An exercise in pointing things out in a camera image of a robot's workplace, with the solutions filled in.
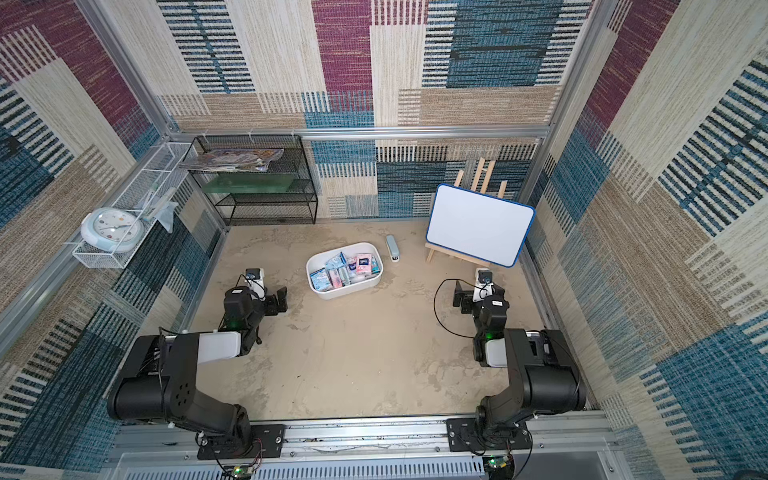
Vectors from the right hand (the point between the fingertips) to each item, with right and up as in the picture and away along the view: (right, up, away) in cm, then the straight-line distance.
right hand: (477, 278), depth 91 cm
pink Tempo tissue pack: (-35, +4, +10) cm, 36 cm away
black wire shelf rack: (-62, +25, +26) cm, 72 cm away
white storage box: (-51, +4, +13) cm, 52 cm away
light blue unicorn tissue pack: (-48, -1, +5) cm, 48 cm away
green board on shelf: (-71, +30, +5) cm, 77 cm away
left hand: (-64, -3, +3) cm, 64 cm away
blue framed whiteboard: (0, +16, -2) cm, 16 cm away
